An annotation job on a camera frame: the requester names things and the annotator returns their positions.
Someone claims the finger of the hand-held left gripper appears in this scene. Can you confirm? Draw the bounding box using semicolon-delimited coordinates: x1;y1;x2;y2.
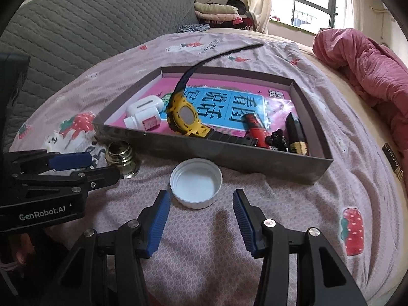
11;149;94;174
16;166;120;195

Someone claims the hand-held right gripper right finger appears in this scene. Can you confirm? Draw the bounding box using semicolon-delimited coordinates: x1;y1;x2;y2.
232;189;368;306

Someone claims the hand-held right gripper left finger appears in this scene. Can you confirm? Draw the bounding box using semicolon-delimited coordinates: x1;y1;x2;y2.
41;189;171;306

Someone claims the white plastic bottle cap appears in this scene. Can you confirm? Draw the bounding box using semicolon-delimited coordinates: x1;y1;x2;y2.
170;158;223;210

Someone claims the grey cardboard box tray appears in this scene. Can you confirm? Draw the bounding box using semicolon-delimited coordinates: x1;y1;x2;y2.
92;66;334;185

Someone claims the small white red-label bottle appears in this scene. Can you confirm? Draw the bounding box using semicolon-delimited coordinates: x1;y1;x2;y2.
124;112;161;132

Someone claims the white earbuds case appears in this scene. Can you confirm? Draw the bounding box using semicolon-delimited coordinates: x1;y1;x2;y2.
125;97;165;118

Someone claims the small black clip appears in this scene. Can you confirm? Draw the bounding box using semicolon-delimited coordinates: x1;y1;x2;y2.
265;128;289;152

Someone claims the red and black lighter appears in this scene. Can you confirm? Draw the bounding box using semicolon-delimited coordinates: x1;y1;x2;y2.
244;113;271;149

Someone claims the black and gold lipstick tube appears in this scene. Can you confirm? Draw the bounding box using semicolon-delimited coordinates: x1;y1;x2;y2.
285;112;310;156

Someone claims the yellow watch with black strap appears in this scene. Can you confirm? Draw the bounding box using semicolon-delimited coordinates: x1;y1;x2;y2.
166;43;265;147

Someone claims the person's left hand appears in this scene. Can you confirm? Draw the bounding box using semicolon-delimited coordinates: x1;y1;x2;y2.
11;231;35;266

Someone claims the pink strawberry printed bedsheet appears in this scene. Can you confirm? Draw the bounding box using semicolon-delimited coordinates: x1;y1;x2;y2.
9;32;396;306

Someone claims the pink and blue book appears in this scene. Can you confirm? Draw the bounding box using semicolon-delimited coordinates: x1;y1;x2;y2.
110;76;302;141

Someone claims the grey quilted headboard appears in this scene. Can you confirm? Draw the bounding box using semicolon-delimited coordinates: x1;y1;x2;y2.
0;0;196;147

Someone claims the beige mattress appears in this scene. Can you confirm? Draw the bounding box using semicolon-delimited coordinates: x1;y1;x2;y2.
207;27;408;303

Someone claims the black and gold mattress label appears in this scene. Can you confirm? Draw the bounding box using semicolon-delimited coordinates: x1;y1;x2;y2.
382;143;404;179

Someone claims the dark patterned cloth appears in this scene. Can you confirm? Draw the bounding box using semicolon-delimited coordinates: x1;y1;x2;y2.
177;24;211;34

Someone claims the pink duvet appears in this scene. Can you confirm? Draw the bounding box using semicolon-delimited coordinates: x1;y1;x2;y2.
312;28;408;160

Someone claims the stack of folded clothes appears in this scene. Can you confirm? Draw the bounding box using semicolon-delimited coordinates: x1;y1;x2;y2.
194;0;256;31

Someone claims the cream curtain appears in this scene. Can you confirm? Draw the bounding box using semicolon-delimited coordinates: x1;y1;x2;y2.
245;0;273;34
342;0;364;31

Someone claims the window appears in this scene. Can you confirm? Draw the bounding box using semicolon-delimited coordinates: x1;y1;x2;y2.
271;0;346;34

